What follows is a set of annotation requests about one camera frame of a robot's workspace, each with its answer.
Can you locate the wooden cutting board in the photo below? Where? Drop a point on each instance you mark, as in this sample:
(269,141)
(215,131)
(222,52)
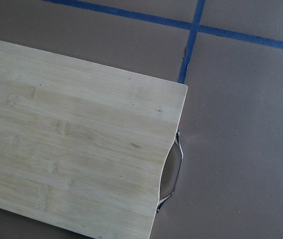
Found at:
(83,145)

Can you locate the metal cutting board handle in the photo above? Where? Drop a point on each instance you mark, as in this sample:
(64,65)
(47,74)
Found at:
(171,170)

